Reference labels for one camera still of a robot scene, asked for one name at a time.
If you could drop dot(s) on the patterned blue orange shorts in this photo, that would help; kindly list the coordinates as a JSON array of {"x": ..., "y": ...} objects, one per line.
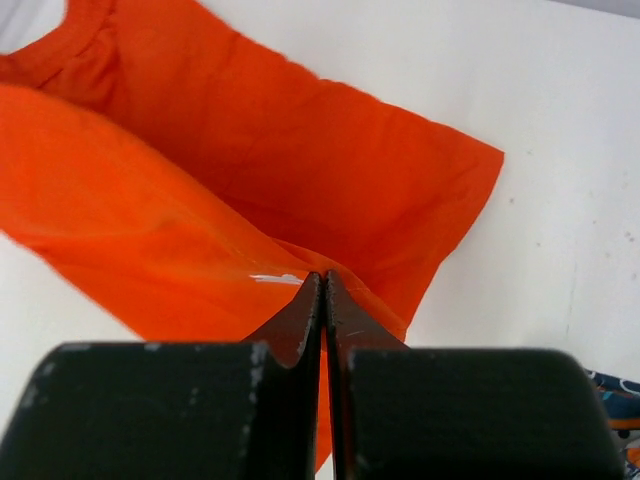
[{"x": 620, "y": 398}]

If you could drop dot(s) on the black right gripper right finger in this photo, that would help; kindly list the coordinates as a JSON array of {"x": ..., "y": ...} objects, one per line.
[{"x": 452, "y": 413}]

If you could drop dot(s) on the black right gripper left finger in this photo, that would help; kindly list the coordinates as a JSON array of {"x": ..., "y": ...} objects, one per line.
[{"x": 245, "y": 410}]

